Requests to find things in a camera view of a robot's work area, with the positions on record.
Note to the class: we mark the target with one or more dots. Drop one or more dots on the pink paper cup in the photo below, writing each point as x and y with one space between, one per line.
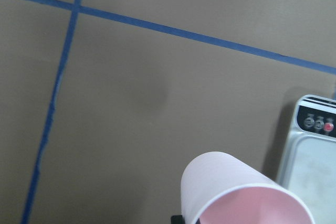
218 188

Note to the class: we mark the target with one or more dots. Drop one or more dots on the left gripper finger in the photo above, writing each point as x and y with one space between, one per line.
177 219

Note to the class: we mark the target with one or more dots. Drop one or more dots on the silver digital kitchen scale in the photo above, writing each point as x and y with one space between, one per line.
307 166

